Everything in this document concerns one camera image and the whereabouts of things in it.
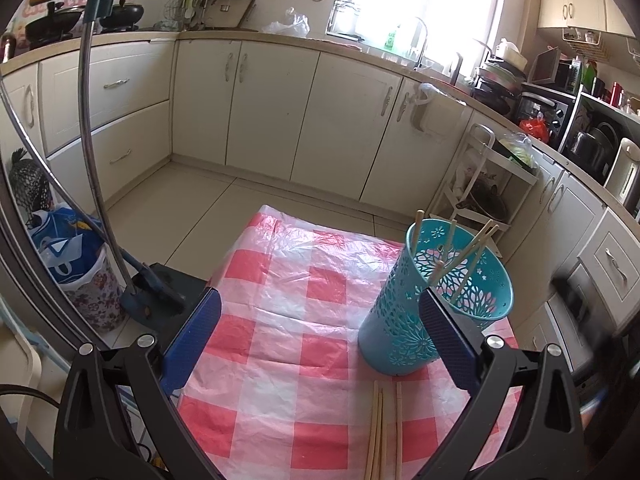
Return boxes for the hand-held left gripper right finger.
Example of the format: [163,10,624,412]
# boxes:
[400,287,588,480]

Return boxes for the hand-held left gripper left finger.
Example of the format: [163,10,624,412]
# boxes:
[52,287,223,480]

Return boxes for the blue perforated utensil basket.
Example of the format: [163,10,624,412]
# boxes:
[357,219,516,377]

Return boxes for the single wooden chopstick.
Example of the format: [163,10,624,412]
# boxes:
[372,387,387,480]
[395,382,404,480]

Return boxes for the bundle of wooden chopsticks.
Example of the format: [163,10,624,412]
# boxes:
[414,208,501,306]

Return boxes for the open white drawer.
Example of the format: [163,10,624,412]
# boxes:
[577,210,640,302]

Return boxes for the red white checkered tablecloth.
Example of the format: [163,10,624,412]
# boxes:
[177,204,523,480]

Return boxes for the floral trash bin blue bag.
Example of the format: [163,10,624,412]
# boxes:
[27,205,127,334]

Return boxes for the white thermo pot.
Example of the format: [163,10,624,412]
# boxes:
[604,137,640,206]

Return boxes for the black cooker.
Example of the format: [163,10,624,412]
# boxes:
[570,130,614,172]

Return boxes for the bag of green vegetables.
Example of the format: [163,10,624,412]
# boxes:
[495,131,539,169]

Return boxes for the red plastic bag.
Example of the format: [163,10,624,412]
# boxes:
[518,117,550,142]

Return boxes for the white storage trolley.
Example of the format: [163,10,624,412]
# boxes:
[430,124,541,241]

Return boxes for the black toaster oven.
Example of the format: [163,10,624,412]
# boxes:
[515,85,576,147]

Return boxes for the white appliance rack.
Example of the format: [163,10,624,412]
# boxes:
[557,85,640,201]

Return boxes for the green box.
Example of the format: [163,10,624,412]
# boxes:
[580,60,607,97]

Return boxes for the black microwave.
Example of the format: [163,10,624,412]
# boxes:
[530,46,583,94]

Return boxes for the black mesh bag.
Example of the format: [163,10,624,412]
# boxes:
[7,147,54,214]

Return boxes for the white hanging bag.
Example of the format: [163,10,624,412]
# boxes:
[407,82,468,137]

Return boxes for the stack of dishes and pans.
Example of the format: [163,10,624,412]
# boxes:
[472,39,529,111]

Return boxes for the cream lower kitchen cabinets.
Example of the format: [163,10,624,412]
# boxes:
[0,30,640,361]

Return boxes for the chrome sink faucet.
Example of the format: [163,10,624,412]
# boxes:
[412,17,437,70]

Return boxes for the cream upper cabinets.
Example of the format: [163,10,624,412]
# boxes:
[537,0,640,39]

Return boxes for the dark framed tray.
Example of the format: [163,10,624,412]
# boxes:
[204,0,257,30]

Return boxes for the white plastic bag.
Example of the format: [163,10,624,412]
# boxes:
[261,7,311,37]

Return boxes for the black cooking pot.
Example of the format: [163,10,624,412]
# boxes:
[99,0,146,29]

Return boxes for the kitchen window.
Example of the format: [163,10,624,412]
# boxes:
[327,0,506,68]

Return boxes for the black wok with lid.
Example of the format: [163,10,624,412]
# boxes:
[25,2,84,42]

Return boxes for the dark long-handled dustpan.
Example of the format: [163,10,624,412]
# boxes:
[0,80,207,306]

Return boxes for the black cable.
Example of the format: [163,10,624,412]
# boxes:
[0,384,64,412]

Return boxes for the white wire hanging basket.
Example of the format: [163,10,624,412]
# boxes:
[562,27,618,59]

